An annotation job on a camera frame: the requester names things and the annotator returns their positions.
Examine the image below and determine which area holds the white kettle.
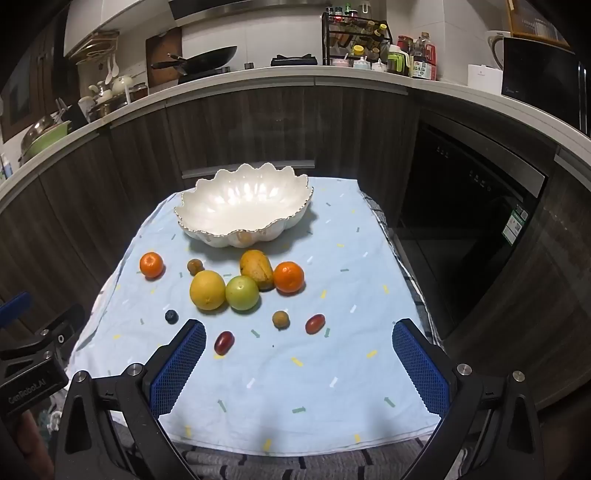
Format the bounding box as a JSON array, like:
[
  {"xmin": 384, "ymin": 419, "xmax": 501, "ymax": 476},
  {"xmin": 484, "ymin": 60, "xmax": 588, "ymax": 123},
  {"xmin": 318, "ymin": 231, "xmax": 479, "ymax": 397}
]
[{"xmin": 486, "ymin": 30, "xmax": 512, "ymax": 70}]

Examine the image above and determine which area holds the grey striped mat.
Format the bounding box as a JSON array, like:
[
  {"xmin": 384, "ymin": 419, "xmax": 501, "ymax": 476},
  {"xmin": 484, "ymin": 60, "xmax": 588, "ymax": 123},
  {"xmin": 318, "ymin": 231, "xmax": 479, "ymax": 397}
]
[{"xmin": 111, "ymin": 425, "xmax": 462, "ymax": 480}]

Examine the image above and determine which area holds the person's left hand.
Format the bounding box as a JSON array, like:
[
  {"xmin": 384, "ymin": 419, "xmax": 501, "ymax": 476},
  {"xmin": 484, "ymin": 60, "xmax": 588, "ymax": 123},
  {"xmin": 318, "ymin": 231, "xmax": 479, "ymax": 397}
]
[{"xmin": 16, "ymin": 408, "xmax": 54, "ymax": 467}]

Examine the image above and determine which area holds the black stove burner grate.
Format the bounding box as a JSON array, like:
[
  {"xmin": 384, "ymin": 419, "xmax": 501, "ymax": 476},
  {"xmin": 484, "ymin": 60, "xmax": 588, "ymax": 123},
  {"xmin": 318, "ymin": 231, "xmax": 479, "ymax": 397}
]
[{"xmin": 270, "ymin": 54, "xmax": 319, "ymax": 66}]

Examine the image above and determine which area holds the orange-framed glass cabinet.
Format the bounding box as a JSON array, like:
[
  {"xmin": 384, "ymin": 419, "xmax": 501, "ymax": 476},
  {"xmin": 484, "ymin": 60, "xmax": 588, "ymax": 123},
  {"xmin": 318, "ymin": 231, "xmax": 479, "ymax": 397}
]
[{"xmin": 505, "ymin": 0, "xmax": 571, "ymax": 47}]

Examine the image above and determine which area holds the yellow lemon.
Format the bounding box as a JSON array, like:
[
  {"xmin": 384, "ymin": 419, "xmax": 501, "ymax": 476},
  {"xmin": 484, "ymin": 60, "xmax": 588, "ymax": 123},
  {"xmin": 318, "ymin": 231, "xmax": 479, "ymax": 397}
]
[{"xmin": 189, "ymin": 270, "xmax": 227, "ymax": 311}]

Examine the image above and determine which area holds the wooden wall rack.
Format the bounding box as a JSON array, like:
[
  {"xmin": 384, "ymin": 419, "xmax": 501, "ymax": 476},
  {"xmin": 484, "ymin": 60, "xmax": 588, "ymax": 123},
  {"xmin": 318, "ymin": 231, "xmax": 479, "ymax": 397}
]
[{"xmin": 69, "ymin": 38, "xmax": 118, "ymax": 61}]

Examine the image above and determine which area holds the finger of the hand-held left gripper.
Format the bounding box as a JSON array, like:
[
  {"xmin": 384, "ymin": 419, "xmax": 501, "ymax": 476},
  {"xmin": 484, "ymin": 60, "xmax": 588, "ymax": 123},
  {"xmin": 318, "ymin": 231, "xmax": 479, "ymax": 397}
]
[
  {"xmin": 0, "ymin": 305, "xmax": 86, "ymax": 361},
  {"xmin": 0, "ymin": 292, "xmax": 34, "ymax": 326}
]

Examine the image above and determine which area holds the yellow mango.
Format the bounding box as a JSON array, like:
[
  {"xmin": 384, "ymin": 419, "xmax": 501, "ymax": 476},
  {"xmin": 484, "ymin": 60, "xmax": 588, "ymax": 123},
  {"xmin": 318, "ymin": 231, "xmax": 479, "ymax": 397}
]
[{"xmin": 239, "ymin": 250, "xmax": 277, "ymax": 291}]

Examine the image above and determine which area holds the green-lidded bottle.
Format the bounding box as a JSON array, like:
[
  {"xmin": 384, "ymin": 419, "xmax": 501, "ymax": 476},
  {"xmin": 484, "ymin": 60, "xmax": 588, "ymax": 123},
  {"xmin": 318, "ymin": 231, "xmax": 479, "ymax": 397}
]
[{"xmin": 387, "ymin": 45, "xmax": 411, "ymax": 75}]

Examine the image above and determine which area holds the black spice rack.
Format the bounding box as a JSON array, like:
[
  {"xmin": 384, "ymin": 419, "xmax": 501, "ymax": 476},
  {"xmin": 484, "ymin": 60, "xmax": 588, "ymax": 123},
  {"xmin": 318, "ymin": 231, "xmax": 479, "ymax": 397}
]
[{"xmin": 322, "ymin": 8, "xmax": 393, "ymax": 68}]

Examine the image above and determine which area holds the black range hood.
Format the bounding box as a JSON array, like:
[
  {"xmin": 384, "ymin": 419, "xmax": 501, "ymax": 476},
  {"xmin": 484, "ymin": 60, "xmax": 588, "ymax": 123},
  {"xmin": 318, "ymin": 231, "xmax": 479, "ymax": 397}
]
[{"xmin": 168, "ymin": 0, "xmax": 333, "ymax": 20}]

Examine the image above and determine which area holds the brown cutting board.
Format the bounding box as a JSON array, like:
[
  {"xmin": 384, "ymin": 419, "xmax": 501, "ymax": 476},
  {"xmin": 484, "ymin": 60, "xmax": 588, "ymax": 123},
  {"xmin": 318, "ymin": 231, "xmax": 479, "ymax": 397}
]
[{"xmin": 146, "ymin": 26, "xmax": 183, "ymax": 88}]

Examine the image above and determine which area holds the white scalloped ceramic bowl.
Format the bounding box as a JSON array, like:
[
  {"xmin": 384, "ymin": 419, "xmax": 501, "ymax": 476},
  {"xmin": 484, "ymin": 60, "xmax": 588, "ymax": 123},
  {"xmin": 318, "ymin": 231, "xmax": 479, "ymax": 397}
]
[{"xmin": 174, "ymin": 162, "xmax": 315, "ymax": 249}]

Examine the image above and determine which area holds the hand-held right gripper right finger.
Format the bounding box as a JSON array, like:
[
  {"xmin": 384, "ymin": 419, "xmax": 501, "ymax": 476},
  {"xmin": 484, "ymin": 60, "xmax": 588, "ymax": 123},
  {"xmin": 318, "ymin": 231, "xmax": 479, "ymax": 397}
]
[{"xmin": 392, "ymin": 318, "xmax": 541, "ymax": 480}]

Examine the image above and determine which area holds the white box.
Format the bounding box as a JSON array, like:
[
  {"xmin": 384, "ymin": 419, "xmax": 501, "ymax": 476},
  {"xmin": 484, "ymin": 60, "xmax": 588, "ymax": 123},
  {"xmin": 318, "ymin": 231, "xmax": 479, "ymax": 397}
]
[{"xmin": 467, "ymin": 64, "xmax": 504, "ymax": 96}]

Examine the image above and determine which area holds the black microwave oven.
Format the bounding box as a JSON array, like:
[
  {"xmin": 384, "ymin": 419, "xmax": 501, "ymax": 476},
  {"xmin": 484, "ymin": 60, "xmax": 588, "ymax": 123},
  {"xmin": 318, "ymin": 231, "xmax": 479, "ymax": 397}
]
[{"xmin": 501, "ymin": 37, "xmax": 587, "ymax": 132}]

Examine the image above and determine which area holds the light blue patterned tablecloth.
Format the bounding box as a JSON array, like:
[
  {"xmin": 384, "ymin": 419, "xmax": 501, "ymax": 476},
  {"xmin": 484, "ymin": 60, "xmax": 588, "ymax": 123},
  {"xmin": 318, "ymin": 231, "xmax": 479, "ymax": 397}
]
[{"xmin": 65, "ymin": 176, "xmax": 444, "ymax": 457}]

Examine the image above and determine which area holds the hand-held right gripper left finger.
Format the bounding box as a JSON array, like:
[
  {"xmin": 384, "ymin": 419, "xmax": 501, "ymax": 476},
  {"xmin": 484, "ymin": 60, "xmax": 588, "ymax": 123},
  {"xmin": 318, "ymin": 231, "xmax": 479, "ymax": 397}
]
[{"xmin": 58, "ymin": 318, "xmax": 207, "ymax": 480}]

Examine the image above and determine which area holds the large orange tangerine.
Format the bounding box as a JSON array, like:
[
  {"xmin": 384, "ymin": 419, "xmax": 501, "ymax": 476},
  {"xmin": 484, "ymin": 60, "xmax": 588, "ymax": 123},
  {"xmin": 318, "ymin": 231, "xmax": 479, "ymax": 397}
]
[{"xmin": 274, "ymin": 261, "xmax": 305, "ymax": 294}]

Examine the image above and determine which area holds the black built-in dishwasher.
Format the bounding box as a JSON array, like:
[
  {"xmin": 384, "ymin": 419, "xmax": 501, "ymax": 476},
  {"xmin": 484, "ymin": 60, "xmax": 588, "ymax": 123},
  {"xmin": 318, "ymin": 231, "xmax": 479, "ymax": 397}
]
[{"xmin": 397, "ymin": 113, "xmax": 550, "ymax": 342}]

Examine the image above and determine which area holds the green basin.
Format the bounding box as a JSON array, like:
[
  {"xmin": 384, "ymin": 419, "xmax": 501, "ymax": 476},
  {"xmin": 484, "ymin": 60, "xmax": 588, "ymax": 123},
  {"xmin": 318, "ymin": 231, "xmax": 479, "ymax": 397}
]
[{"xmin": 18, "ymin": 120, "xmax": 72, "ymax": 164}]

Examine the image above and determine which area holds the black wok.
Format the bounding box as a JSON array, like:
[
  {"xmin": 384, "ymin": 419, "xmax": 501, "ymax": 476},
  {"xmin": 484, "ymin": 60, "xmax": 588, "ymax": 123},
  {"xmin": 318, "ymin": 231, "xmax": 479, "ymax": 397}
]
[{"xmin": 151, "ymin": 45, "xmax": 238, "ymax": 77}]

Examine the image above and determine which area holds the green round guava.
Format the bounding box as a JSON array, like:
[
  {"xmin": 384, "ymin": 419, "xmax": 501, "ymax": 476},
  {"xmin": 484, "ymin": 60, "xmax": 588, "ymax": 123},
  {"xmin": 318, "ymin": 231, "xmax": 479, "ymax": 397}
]
[{"xmin": 225, "ymin": 275, "xmax": 260, "ymax": 311}]

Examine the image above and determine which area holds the small orange tangerine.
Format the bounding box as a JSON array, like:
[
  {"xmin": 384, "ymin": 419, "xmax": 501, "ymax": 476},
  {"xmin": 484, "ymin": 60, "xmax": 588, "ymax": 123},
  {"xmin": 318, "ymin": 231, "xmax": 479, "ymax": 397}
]
[{"xmin": 140, "ymin": 252, "xmax": 165, "ymax": 279}]

